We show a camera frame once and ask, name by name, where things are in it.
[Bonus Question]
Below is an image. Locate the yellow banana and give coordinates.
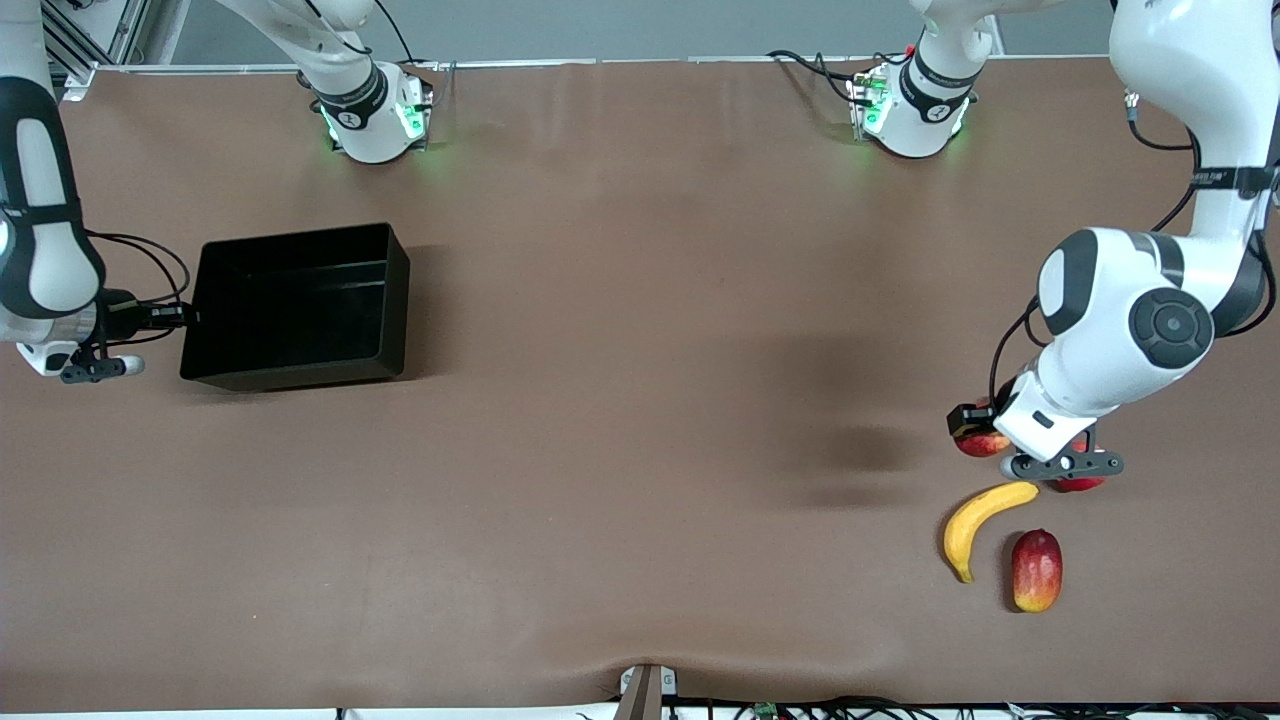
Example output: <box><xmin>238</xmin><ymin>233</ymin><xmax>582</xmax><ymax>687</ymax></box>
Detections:
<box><xmin>943</xmin><ymin>481</ymin><xmax>1041</xmax><ymax>584</ymax></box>

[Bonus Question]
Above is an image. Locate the black plastic box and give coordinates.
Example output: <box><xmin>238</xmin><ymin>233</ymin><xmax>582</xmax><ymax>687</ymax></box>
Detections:
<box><xmin>179</xmin><ymin>222</ymin><xmax>412</xmax><ymax>393</ymax></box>

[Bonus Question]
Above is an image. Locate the red yellow mango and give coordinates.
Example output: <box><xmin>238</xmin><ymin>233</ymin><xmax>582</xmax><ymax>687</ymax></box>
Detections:
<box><xmin>1010</xmin><ymin>528</ymin><xmax>1064</xmax><ymax>614</ymax></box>

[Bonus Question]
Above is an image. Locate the aluminium frame post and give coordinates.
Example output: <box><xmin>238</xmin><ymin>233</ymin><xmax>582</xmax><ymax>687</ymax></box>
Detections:
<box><xmin>40</xmin><ymin>0</ymin><xmax>151</xmax><ymax>101</ymax></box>

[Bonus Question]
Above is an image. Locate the black arm base cable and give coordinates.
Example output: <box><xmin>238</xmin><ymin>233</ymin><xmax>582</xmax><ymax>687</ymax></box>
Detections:
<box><xmin>767</xmin><ymin>48</ymin><xmax>906</xmax><ymax>113</ymax></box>

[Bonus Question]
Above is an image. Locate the grey table clamp bracket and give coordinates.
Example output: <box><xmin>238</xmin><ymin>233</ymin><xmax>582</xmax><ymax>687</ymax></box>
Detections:
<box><xmin>618</xmin><ymin>664</ymin><xmax>679</xmax><ymax>720</ymax></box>

